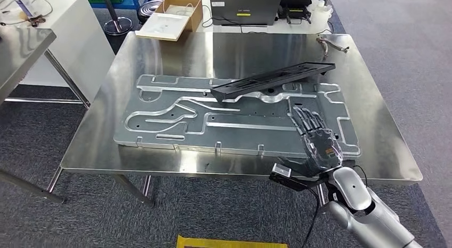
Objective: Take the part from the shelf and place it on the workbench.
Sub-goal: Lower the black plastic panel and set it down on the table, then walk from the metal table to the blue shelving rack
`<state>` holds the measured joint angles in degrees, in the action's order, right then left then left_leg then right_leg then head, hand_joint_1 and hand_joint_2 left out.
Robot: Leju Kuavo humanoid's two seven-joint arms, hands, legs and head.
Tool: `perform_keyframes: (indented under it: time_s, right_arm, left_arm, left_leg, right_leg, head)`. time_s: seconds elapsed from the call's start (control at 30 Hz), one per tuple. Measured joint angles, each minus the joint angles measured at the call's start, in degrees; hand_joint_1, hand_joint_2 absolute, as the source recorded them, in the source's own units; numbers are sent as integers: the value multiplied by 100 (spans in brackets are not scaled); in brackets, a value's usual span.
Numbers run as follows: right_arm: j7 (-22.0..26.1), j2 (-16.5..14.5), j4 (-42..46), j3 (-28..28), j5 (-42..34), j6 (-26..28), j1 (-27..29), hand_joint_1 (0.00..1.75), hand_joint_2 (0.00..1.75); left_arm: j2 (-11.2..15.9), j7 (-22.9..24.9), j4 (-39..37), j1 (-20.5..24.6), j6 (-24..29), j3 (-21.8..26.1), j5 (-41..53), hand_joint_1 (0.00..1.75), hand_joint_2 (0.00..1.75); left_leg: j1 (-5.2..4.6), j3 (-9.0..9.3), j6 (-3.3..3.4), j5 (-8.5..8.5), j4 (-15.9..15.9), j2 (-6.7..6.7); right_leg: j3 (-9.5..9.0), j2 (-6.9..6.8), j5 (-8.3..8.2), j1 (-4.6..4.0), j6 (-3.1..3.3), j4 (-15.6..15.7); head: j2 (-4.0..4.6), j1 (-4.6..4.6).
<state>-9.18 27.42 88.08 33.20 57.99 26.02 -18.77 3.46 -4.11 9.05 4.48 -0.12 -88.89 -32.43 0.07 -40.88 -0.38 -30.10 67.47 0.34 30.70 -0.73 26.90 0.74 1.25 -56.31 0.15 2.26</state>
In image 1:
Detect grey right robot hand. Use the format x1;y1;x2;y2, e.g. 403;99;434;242
278;106;344;179

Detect black plastic panel part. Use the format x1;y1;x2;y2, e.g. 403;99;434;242
210;62;336;105

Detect stainless steel workbench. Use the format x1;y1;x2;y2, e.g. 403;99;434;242
60;31;424;208

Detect stamped metal panel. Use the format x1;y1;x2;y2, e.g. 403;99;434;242
112;74;362;159

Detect yellow floor tape square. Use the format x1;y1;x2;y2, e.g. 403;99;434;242
175;235;289;248

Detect white plastic bottle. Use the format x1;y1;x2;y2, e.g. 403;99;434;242
310;0;333;27

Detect black desktop device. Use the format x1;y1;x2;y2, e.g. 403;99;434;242
277;0;313;25

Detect cardboard box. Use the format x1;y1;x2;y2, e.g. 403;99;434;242
135;0;204;42

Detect black round stool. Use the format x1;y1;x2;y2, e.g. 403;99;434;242
136;0;164;25

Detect blue storage rack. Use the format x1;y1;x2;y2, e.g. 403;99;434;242
84;0;152;10

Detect chrome stool base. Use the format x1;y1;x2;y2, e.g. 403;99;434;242
100;0;133;36

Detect white cabinet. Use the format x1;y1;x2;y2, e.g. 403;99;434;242
0;0;116;105

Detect small steel table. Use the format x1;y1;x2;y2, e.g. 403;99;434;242
0;26;91;205

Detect small clear packet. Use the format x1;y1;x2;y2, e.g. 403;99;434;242
15;0;35;18

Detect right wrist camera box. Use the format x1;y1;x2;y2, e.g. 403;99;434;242
269;163;327;193

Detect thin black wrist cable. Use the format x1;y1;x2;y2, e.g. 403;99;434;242
353;164;369;188

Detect black camera cable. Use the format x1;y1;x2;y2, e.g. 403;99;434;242
300;189;321;248

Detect loose tangled wires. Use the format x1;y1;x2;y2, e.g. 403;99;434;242
0;0;54;28

